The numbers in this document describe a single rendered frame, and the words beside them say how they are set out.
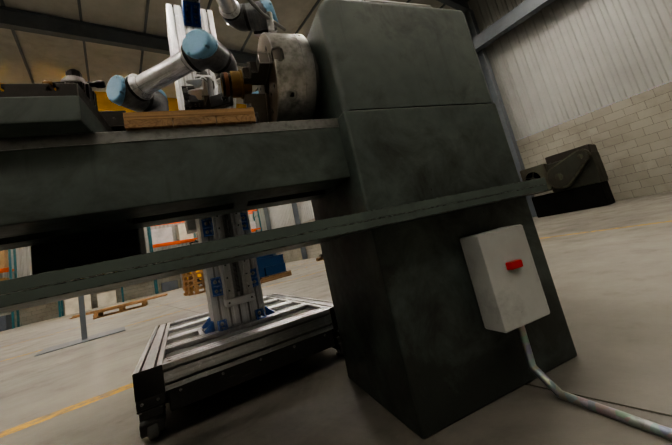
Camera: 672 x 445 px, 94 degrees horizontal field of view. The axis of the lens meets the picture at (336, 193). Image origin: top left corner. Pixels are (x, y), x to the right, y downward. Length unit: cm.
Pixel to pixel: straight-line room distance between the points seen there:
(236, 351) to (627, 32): 1086
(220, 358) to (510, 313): 101
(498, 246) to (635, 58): 1014
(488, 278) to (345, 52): 76
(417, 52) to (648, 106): 972
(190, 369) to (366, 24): 134
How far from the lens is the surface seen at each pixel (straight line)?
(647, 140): 1064
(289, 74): 101
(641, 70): 1087
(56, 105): 88
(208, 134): 87
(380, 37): 112
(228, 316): 171
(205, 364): 140
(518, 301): 102
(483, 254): 95
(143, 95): 160
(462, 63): 127
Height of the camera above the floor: 50
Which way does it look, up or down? 9 degrees up
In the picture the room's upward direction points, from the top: 13 degrees counter-clockwise
